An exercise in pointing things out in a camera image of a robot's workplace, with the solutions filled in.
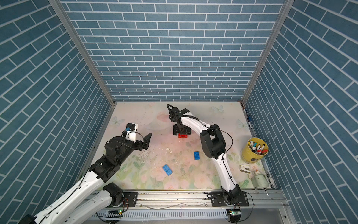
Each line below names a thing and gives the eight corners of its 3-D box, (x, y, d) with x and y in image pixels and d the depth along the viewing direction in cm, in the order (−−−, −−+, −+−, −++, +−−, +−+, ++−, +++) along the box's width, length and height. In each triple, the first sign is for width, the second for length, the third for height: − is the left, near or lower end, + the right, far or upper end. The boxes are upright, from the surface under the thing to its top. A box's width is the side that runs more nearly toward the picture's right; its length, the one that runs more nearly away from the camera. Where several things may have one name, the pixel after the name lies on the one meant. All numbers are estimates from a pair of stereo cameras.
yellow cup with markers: (240, 165, 88) (249, 155, 77) (236, 148, 96) (243, 137, 84) (260, 165, 88) (271, 155, 77) (254, 148, 96) (264, 137, 84)
